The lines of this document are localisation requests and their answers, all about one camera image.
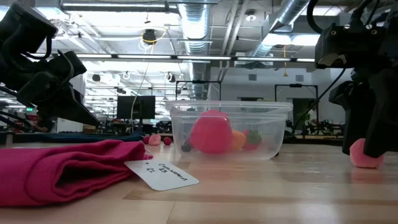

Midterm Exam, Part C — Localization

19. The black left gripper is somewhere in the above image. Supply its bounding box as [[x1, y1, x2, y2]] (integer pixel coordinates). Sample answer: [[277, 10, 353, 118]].
[[17, 73, 101, 127]]

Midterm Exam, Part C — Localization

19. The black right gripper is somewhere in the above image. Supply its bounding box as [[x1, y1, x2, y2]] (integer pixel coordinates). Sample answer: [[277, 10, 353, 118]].
[[329, 15, 398, 158]]

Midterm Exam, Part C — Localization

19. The pink toy peach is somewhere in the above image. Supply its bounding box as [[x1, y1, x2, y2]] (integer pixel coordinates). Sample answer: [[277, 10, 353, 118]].
[[349, 138, 385, 169]]

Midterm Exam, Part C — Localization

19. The small pink toy fruit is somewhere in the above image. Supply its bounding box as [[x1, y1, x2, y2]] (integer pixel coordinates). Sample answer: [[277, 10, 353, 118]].
[[148, 133, 162, 146]]

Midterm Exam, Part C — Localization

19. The clear plastic tupperware container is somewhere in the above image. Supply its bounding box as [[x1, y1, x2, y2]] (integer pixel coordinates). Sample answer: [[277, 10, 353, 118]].
[[165, 100, 294, 161]]

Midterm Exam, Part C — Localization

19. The red toy strawberry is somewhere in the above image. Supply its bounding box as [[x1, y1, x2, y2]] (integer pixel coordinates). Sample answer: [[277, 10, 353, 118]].
[[242, 129, 262, 151]]

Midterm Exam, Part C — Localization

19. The orange toy fruit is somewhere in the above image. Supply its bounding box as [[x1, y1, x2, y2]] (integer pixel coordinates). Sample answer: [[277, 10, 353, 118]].
[[229, 129, 247, 152]]

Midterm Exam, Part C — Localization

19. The red toy bell pepper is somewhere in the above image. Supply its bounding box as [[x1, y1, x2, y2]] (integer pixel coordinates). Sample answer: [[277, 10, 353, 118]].
[[190, 109, 233, 154]]

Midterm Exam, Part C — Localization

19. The white building pillar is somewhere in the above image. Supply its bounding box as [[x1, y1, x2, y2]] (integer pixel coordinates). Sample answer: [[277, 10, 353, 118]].
[[55, 73, 87, 133]]

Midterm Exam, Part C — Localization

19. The dark blue folded cloth napkin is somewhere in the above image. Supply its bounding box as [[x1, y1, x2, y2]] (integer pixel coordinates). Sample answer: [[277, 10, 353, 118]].
[[12, 130, 146, 144]]

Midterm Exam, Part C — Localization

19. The person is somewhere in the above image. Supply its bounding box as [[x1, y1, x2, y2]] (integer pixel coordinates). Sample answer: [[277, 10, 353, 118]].
[[26, 114, 56, 133]]

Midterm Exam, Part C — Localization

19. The black computer monitor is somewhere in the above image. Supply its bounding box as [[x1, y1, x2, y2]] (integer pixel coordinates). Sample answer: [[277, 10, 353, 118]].
[[116, 95, 156, 120]]

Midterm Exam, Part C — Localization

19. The magenta folded cloth napkin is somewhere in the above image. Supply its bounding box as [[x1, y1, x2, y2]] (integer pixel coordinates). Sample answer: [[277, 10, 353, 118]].
[[0, 139, 154, 208]]

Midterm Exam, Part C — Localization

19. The green succulent plant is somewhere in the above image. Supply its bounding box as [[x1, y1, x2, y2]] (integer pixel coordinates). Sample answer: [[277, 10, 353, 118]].
[[295, 111, 312, 126]]

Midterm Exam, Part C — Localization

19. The white paper tag, long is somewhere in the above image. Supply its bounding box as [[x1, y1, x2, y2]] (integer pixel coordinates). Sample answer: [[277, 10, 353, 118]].
[[124, 159, 200, 192]]

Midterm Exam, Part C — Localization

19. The horizontal light bar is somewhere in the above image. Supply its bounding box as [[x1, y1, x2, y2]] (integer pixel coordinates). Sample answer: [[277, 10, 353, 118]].
[[74, 53, 317, 64]]

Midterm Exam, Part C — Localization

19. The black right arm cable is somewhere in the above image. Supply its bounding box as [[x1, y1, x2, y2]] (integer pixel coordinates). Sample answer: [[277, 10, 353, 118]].
[[291, 68, 346, 134]]

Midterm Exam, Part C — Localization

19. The black table edge rail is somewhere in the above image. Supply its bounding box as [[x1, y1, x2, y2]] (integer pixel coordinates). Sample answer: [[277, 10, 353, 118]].
[[282, 136, 345, 147]]

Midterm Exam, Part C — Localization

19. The yellow hanging cable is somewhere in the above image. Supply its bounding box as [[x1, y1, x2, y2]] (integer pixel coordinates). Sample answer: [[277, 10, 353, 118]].
[[129, 27, 169, 133]]

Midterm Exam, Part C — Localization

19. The black metal frame, tall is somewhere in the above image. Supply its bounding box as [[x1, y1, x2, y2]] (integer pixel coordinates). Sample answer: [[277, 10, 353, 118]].
[[274, 83, 320, 125]]

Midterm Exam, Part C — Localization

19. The black overhead camera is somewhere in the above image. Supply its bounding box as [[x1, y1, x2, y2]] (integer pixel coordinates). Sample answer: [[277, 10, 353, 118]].
[[142, 28, 158, 45]]

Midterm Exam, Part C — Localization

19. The silver slanted ceiling duct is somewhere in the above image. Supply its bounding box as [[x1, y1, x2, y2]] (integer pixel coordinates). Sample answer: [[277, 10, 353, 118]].
[[248, 0, 313, 58]]

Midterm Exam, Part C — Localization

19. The black metal frame, wide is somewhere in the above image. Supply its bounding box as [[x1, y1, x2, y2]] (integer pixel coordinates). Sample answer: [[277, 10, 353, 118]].
[[175, 80, 223, 101]]

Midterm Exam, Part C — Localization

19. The silver vertical ceiling duct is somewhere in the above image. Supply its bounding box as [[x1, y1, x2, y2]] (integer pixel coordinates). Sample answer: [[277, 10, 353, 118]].
[[177, 0, 213, 100]]

